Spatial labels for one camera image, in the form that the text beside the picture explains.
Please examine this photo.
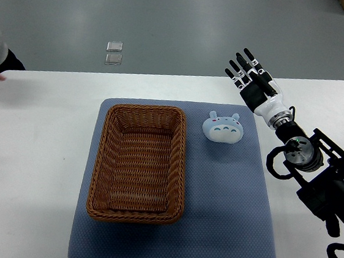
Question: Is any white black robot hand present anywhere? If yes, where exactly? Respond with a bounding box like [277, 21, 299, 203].
[224, 48, 293, 129]

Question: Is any light blue plush toy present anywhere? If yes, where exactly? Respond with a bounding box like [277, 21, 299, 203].
[202, 110, 244, 144]

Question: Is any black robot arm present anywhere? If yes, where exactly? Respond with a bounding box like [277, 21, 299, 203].
[225, 48, 344, 238]

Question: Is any brown wicker basket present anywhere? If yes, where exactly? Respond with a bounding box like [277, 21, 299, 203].
[86, 104, 187, 225]

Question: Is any upper clear plastic floor plate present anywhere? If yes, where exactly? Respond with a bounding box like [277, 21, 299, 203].
[106, 41, 123, 52]

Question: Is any blue quilted mat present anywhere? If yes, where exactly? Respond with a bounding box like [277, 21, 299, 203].
[68, 98, 276, 258]

